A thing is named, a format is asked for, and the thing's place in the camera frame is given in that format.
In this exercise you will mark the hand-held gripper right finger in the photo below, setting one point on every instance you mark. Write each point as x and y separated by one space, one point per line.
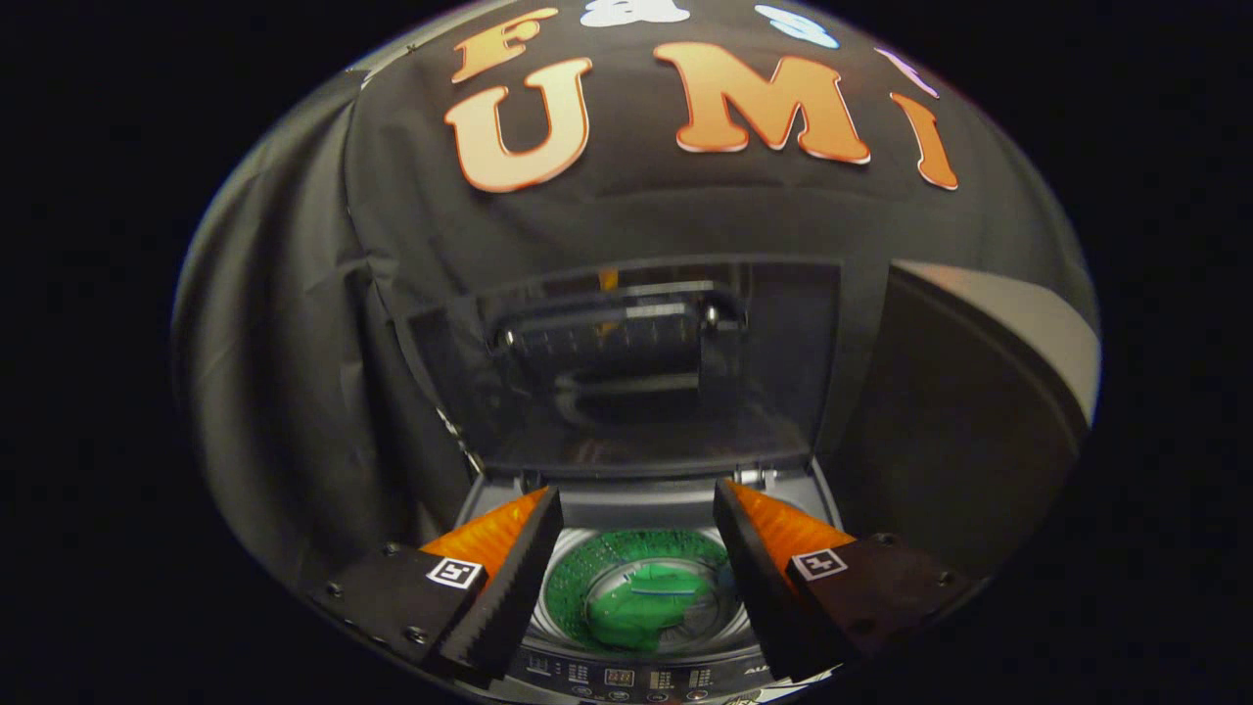
764 597

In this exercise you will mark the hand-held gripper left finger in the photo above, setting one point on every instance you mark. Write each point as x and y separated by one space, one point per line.
509 597

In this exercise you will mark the green polo shirt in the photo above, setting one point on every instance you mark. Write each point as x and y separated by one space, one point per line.
646 607

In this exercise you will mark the dark glass washing machine lid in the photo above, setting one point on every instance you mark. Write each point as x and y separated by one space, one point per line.
626 392

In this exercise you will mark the black backdrop cloth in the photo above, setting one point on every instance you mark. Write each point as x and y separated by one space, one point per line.
294 343

